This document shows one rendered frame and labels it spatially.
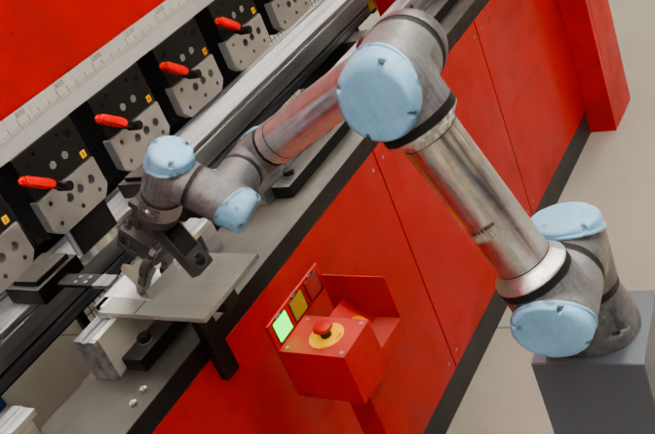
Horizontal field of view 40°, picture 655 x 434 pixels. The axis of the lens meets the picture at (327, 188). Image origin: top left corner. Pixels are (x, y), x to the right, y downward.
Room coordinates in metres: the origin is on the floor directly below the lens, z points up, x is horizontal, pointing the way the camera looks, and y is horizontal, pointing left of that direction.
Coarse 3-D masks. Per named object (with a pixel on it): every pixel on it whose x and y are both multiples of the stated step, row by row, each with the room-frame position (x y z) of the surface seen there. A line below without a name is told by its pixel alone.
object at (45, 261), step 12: (36, 264) 1.70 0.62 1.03; (48, 264) 1.68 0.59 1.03; (60, 264) 1.68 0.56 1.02; (72, 264) 1.69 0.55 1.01; (24, 276) 1.67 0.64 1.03; (36, 276) 1.65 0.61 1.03; (48, 276) 1.65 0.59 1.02; (60, 276) 1.66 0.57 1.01; (72, 276) 1.65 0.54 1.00; (84, 276) 1.63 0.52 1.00; (96, 276) 1.60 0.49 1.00; (108, 276) 1.58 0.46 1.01; (12, 288) 1.67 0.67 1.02; (24, 288) 1.65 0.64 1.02; (36, 288) 1.63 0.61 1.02; (48, 288) 1.63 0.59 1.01; (60, 288) 1.65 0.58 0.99; (96, 288) 1.57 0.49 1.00; (108, 288) 1.55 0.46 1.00; (12, 300) 1.68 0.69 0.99; (24, 300) 1.65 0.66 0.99; (36, 300) 1.63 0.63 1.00; (48, 300) 1.62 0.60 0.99
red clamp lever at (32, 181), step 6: (18, 180) 1.42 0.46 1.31; (24, 180) 1.41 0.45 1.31; (30, 180) 1.41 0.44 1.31; (36, 180) 1.42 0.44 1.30; (42, 180) 1.43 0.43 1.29; (48, 180) 1.44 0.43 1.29; (54, 180) 1.45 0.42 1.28; (60, 180) 1.48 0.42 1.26; (66, 180) 1.46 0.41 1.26; (30, 186) 1.42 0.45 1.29; (36, 186) 1.42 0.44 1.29; (42, 186) 1.43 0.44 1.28; (48, 186) 1.43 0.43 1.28; (54, 186) 1.44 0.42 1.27; (60, 186) 1.46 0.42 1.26; (66, 186) 1.45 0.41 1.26; (72, 186) 1.46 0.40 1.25
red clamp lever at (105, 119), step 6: (102, 114) 1.57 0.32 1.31; (96, 120) 1.57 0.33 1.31; (102, 120) 1.57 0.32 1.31; (108, 120) 1.57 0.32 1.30; (114, 120) 1.58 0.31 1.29; (120, 120) 1.59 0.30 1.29; (126, 120) 1.60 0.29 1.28; (138, 120) 1.62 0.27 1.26; (114, 126) 1.59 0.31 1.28; (120, 126) 1.59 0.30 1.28; (126, 126) 1.60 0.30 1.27; (132, 126) 1.61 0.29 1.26; (138, 126) 1.61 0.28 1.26
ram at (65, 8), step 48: (0, 0) 1.56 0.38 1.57; (48, 0) 1.63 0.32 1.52; (96, 0) 1.71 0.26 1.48; (144, 0) 1.79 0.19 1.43; (192, 0) 1.89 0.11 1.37; (0, 48) 1.52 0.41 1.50; (48, 48) 1.59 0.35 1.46; (96, 48) 1.66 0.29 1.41; (144, 48) 1.75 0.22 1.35; (0, 96) 1.49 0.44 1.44
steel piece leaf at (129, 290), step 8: (168, 272) 1.48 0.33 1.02; (176, 272) 1.49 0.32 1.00; (128, 280) 1.54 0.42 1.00; (152, 280) 1.50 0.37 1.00; (160, 280) 1.46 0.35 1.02; (168, 280) 1.48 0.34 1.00; (120, 288) 1.52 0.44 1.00; (128, 288) 1.51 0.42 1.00; (152, 288) 1.45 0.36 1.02; (160, 288) 1.46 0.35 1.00; (112, 296) 1.50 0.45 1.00; (120, 296) 1.49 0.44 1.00; (128, 296) 1.48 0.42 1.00; (136, 296) 1.47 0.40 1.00; (144, 296) 1.45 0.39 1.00; (152, 296) 1.44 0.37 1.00
